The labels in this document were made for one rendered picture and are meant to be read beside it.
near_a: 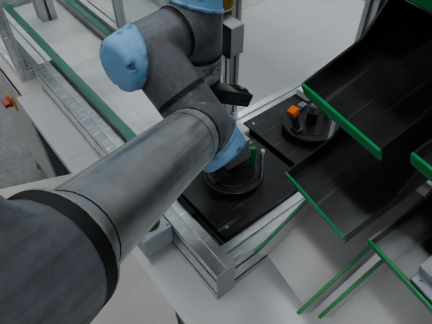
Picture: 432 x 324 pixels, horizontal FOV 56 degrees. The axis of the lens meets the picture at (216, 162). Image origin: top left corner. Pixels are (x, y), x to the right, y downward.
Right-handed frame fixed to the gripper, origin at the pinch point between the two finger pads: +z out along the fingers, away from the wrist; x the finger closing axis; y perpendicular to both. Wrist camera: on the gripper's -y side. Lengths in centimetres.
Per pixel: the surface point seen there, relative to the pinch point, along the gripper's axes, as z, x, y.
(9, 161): 107, -150, 28
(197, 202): 10.3, 1.3, 4.7
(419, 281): -14.5, 42.5, 2.0
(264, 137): 10.3, -4.6, -20.5
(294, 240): 4.1, 22.8, -1.2
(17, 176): 107, -135, 28
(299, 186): -13.7, 23.2, 1.7
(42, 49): 11, -79, 6
